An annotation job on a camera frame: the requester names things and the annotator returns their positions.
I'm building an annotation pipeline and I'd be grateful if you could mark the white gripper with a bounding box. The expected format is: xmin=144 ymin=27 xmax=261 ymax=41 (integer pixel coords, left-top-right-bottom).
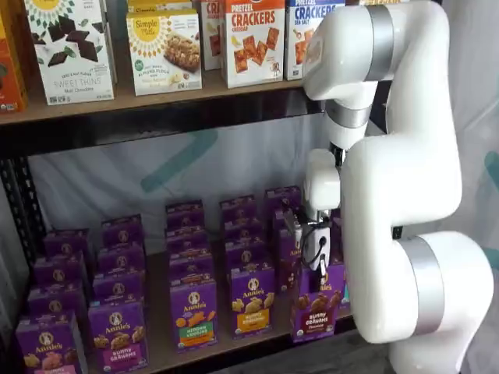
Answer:
xmin=299 ymin=227 xmax=333 ymax=282

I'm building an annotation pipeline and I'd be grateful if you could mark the purple Annie's box brown patch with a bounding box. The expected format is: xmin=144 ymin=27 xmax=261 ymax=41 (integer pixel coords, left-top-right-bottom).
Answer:
xmin=289 ymin=263 xmax=348 ymax=344

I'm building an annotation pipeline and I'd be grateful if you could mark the purple Annie's snack box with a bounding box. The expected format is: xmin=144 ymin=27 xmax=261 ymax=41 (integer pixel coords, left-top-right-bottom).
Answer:
xmin=329 ymin=213 xmax=345 ymax=266
xmin=165 ymin=199 xmax=206 ymax=229
xmin=165 ymin=225 xmax=210 ymax=248
xmin=169 ymin=259 xmax=217 ymax=286
xmin=101 ymin=213 xmax=146 ymax=249
xmin=278 ymin=228 xmax=303 ymax=294
xmin=27 ymin=281 xmax=89 ymax=324
xmin=264 ymin=186 xmax=303 ymax=213
xmin=218 ymin=193 xmax=259 ymax=225
xmin=168 ymin=242 xmax=214 ymax=264
xmin=33 ymin=252 xmax=93 ymax=290
xmin=43 ymin=228 xmax=95 ymax=260
xmin=222 ymin=221 xmax=264 ymax=245
xmin=97 ymin=242 xmax=147 ymax=276
xmin=271 ymin=209 xmax=289 ymax=232
xmin=225 ymin=240 xmax=271 ymax=272
xmin=92 ymin=270 xmax=147 ymax=307

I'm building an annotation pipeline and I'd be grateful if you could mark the purple Annie's box yellow patch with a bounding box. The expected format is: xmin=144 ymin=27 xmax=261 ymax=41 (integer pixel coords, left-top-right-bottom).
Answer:
xmin=228 ymin=266 xmax=278 ymax=340

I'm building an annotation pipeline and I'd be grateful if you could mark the purple Annie's box green patch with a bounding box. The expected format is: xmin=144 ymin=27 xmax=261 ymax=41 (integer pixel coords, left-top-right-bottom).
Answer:
xmin=169 ymin=280 xmax=220 ymax=354

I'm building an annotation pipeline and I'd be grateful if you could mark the wooden shelf board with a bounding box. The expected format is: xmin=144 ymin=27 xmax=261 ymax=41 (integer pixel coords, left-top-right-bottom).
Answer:
xmin=23 ymin=216 xmax=360 ymax=374
xmin=0 ymin=66 xmax=313 ymax=126

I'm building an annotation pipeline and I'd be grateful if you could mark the purple Annie's box magenta patch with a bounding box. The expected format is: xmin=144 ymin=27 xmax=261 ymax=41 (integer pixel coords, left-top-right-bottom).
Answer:
xmin=87 ymin=299 xmax=150 ymax=374

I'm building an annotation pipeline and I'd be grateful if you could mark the orange cheddar pretzel crackers box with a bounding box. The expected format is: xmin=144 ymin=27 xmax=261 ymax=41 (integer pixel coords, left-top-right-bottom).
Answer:
xmin=221 ymin=0 xmax=286 ymax=90

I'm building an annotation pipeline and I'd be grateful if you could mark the blue sea salt crackers box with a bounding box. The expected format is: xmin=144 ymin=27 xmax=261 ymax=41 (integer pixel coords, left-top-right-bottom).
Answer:
xmin=284 ymin=0 xmax=338 ymax=82

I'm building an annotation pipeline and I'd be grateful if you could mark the Simple Mills almond bar box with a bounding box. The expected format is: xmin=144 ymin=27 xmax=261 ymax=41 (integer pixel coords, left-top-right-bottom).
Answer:
xmin=127 ymin=0 xmax=194 ymax=15
xmin=126 ymin=8 xmax=203 ymax=97

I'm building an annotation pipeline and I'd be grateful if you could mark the purple Annie's box pink patch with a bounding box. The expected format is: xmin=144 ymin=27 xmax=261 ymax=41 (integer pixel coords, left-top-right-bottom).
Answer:
xmin=15 ymin=311 xmax=89 ymax=374

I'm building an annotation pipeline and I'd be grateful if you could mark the Sweet Thins chocolate box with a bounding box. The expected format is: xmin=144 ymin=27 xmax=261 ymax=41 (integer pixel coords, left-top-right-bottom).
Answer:
xmin=102 ymin=0 xmax=119 ymax=85
xmin=23 ymin=0 xmax=115 ymax=107

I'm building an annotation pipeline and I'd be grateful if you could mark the orange snack box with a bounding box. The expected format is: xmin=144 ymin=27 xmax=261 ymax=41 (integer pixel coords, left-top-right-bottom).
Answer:
xmin=0 ymin=0 xmax=30 ymax=115

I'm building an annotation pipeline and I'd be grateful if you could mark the white backdrop sheet teal print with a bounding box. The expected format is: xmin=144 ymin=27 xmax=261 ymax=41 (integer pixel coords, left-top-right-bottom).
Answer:
xmin=0 ymin=0 xmax=499 ymax=374

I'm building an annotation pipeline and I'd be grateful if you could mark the black looped gripper cable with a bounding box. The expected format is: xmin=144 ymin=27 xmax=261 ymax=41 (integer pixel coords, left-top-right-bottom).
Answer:
xmin=300 ymin=221 xmax=327 ymax=270

